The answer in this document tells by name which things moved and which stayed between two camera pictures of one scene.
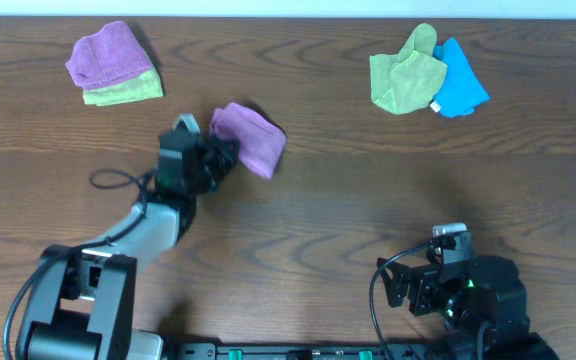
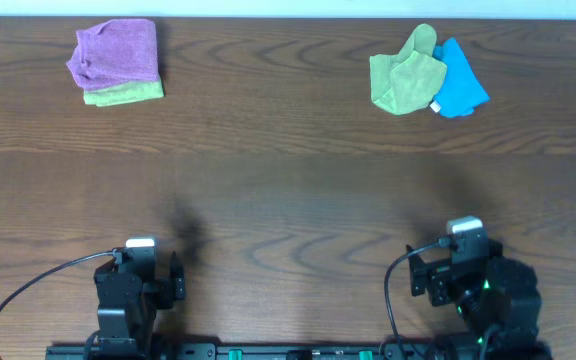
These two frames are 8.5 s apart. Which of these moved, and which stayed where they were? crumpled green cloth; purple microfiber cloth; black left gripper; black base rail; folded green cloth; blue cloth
Moved: black left gripper; purple microfiber cloth
Stayed: black base rail; folded green cloth; crumpled green cloth; blue cloth
